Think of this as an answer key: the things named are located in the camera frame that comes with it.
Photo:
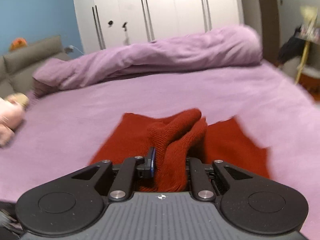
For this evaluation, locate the pink plush toy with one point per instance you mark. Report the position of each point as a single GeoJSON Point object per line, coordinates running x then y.
{"type": "Point", "coordinates": [12, 114]}

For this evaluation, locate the purple rolled duvet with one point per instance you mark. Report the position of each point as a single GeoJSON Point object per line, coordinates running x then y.
{"type": "Point", "coordinates": [237, 45]}

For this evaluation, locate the red knitted sweater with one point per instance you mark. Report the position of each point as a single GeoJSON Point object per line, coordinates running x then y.
{"type": "Point", "coordinates": [185, 134]}

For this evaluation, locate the purple bed sheet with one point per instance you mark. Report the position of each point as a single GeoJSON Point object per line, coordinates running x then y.
{"type": "Point", "coordinates": [63, 131]}

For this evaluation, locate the grey upholstered headboard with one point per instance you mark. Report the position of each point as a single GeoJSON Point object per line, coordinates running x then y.
{"type": "Point", "coordinates": [17, 67]}

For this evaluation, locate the yellow wooden rack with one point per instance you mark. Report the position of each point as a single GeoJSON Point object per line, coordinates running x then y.
{"type": "Point", "coordinates": [310, 35]}

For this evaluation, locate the white charger with cable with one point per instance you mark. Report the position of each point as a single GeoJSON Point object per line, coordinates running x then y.
{"type": "Point", "coordinates": [71, 49]}

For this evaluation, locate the black clothing on rack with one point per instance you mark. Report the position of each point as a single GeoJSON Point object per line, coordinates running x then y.
{"type": "Point", "coordinates": [292, 48]}

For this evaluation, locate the white wardrobe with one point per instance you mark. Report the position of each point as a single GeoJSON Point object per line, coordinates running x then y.
{"type": "Point", "coordinates": [112, 23]}

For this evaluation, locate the orange plush toy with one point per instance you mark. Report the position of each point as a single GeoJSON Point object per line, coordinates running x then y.
{"type": "Point", "coordinates": [17, 44]}

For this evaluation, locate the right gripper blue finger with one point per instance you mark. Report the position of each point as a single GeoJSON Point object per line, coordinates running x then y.
{"type": "Point", "coordinates": [147, 167]}

